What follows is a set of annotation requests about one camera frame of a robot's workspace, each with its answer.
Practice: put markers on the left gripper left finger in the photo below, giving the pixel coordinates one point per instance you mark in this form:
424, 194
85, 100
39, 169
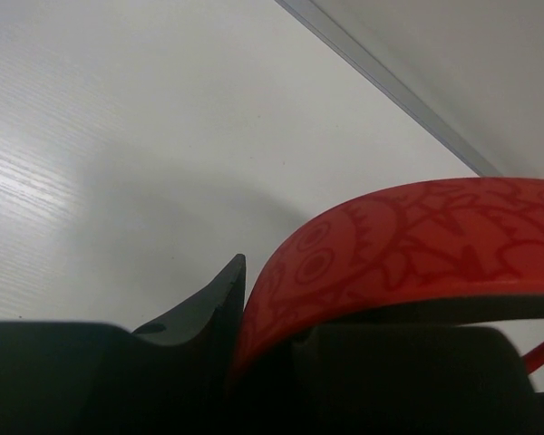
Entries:
96, 378

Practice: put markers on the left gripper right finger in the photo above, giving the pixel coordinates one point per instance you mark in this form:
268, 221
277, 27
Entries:
361, 379

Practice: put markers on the red black headphones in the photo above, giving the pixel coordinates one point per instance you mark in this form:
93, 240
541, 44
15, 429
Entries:
455, 251

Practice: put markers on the aluminium table edge rail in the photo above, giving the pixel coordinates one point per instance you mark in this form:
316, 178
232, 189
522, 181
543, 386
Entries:
332, 34

